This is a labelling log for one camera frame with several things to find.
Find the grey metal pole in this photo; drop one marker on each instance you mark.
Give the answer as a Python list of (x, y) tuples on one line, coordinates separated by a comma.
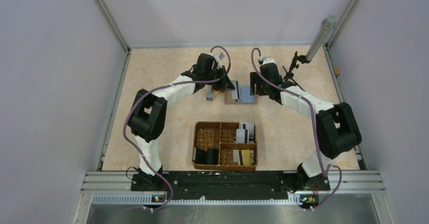
[(327, 25)]

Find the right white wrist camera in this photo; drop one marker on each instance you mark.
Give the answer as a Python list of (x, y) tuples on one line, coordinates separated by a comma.
[(267, 61)]

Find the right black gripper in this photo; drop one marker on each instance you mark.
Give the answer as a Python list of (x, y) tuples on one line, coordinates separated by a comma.
[(255, 79)]

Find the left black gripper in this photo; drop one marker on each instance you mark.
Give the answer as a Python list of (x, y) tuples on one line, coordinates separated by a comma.
[(224, 83)]

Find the brown leather card holder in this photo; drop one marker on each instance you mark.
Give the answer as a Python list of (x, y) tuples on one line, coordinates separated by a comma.
[(246, 97)]

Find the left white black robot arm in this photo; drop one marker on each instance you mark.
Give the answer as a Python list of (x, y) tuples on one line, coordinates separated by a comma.
[(146, 120)]

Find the silver striped card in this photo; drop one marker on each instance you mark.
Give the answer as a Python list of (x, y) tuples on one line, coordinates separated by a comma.
[(235, 93)]

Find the small brown wall object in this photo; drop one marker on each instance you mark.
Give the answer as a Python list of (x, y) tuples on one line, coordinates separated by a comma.
[(336, 71)]

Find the black box in basket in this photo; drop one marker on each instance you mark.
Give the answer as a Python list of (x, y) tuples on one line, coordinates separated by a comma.
[(210, 156)]

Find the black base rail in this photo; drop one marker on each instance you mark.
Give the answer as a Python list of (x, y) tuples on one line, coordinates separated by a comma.
[(229, 185)]

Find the grey card in basket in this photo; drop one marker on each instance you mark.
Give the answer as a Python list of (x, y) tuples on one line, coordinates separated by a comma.
[(242, 136)]

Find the grey toy brick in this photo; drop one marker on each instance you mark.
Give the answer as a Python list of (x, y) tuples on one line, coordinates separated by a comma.
[(210, 95)]

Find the black mini tripod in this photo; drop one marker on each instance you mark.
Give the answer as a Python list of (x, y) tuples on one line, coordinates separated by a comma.
[(294, 65)]

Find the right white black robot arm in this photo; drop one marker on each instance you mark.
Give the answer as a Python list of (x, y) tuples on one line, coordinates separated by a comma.
[(334, 125)]

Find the brown woven divided basket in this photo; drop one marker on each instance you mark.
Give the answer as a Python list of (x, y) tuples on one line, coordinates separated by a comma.
[(221, 135)]

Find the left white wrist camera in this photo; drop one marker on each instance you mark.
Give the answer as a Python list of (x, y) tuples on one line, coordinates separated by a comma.
[(218, 60)]

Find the grey striped card beside gold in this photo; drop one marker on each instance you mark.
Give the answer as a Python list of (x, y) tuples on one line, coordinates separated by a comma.
[(235, 156)]

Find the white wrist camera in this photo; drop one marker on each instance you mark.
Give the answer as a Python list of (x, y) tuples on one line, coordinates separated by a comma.
[(267, 61), (218, 60)]

